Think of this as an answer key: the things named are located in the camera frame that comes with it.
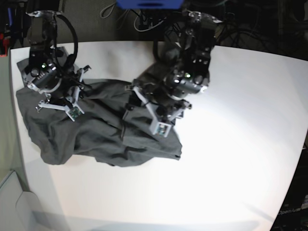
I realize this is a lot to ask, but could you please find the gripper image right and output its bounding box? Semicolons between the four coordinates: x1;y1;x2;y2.
125;77;193;125

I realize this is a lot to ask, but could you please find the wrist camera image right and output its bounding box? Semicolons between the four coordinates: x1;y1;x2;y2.
150;121;172;138

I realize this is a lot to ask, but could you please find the white cable on floor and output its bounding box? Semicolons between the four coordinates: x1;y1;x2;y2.
133;14;165;32

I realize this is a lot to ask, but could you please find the blue box at top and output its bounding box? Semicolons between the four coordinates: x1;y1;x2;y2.
116;0;184;9

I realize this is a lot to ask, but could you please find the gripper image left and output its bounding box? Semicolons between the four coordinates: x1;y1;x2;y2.
23;64;91;113

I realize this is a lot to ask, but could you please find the red clamp at table corner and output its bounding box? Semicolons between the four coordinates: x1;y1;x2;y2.
0;33;10;57

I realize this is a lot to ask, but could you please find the dark grey t-shirt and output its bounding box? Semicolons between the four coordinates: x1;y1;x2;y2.
15;47;210;167

